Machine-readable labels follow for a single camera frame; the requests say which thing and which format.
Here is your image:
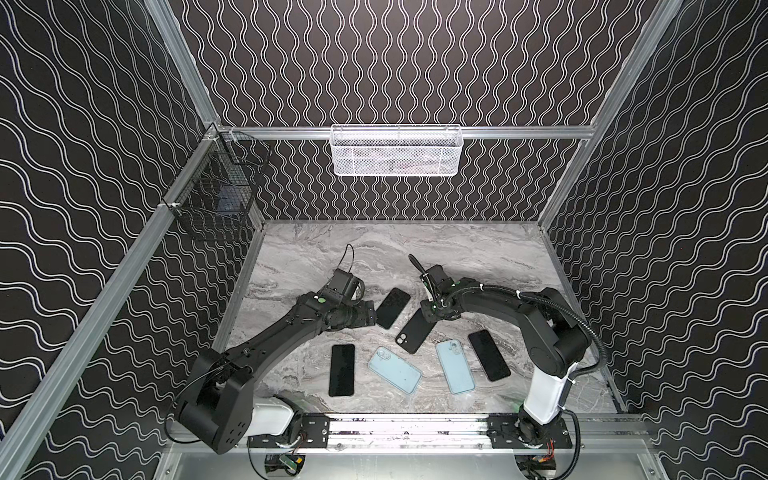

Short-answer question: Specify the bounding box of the black smartphone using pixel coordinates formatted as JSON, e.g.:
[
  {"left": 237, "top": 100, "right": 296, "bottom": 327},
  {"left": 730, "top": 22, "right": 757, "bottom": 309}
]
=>
[
  {"left": 328, "top": 344, "right": 355, "bottom": 397},
  {"left": 468, "top": 330, "right": 511, "bottom": 382},
  {"left": 376, "top": 287, "right": 411, "bottom": 330}
]

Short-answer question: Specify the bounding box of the black phone case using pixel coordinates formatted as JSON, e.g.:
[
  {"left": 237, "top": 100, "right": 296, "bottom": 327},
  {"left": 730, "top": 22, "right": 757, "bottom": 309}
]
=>
[{"left": 395, "top": 309, "right": 435, "bottom": 355}]

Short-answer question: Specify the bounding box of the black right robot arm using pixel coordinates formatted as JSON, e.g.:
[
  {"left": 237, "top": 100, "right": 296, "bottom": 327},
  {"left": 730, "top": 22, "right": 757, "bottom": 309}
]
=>
[{"left": 420, "top": 275, "right": 595, "bottom": 426}]

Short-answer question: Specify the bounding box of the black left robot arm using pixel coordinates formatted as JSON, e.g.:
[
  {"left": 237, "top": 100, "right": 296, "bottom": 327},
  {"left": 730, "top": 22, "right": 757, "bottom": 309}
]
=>
[{"left": 174, "top": 292, "right": 376, "bottom": 454}]

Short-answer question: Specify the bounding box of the light blue phone case left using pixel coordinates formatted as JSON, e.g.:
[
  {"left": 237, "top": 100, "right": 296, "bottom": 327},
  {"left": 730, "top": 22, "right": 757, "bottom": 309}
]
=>
[{"left": 368, "top": 347, "right": 422, "bottom": 394}]

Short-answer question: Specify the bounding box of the light blue phone case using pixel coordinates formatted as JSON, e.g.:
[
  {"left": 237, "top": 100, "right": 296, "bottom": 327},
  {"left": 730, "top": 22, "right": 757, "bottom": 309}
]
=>
[
  {"left": 368, "top": 347, "right": 422, "bottom": 394},
  {"left": 436, "top": 340, "right": 475, "bottom": 394}
]

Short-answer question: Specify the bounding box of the light blue phone case right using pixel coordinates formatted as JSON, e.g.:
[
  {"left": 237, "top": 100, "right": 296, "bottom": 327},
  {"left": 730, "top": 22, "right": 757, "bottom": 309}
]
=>
[{"left": 436, "top": 340, "right": 475, "bottom": 394}]

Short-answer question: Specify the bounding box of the aluminium back crossbar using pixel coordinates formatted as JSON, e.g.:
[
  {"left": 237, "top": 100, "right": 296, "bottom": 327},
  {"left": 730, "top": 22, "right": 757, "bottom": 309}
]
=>
[{"left": 222, "top": 124, "right": 595, "bottom": 141}]

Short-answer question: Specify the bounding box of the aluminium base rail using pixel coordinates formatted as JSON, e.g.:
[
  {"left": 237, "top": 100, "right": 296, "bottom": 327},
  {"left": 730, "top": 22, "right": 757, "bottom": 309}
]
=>
[{"left": 232, "top": 406, "right": 657, "bottom": 455}]

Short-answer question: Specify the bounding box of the white wire mesh basket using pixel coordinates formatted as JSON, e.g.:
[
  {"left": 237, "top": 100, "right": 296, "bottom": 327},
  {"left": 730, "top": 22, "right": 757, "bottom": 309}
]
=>
[{"left": 329, "top": 135, "right": 464, "bottom": 177}]

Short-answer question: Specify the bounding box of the black wire mesh basket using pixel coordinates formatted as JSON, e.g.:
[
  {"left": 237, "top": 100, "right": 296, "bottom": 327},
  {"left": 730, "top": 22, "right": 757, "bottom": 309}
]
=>
[{"left": 167, "top": 124, "right": 274, "bottom": 244}]

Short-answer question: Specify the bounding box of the aluminium corner post left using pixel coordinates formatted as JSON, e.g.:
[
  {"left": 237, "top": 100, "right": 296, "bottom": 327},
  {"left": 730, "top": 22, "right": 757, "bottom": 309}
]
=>
[{"left": 145, "top": 0, "right": 221, "bottom": 126}]

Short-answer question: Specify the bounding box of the aluminium corner post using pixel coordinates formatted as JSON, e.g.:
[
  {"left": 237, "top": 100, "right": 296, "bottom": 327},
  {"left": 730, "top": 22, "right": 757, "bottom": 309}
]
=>
[
  {"left": 538, "top": 0, "right": 683, "bottom": 231},
  {"left": 145, "top": 0, "right": 221, "bottom": 126}
]

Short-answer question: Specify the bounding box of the aluminium left side rail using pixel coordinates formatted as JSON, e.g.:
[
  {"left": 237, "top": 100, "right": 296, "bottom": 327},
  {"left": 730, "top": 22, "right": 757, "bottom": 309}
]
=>
[{"left": 1, "top": 124, "right": 218, "bottom": 479}]

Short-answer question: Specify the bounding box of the aluminium corner post right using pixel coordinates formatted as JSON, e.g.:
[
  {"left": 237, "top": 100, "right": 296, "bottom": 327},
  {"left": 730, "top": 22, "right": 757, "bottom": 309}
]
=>
[{"left": 538, "top": 0, "right": 683, "bottom": 231}]

